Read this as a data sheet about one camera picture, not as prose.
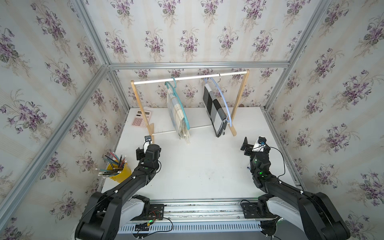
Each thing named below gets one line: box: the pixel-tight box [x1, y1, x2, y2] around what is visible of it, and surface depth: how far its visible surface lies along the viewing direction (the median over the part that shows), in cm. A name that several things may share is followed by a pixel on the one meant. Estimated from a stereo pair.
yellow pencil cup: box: [95, 152, 132, 183], surface depth 80 cm
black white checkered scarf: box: [203, 83, 228, 138], surface depth 90 cm
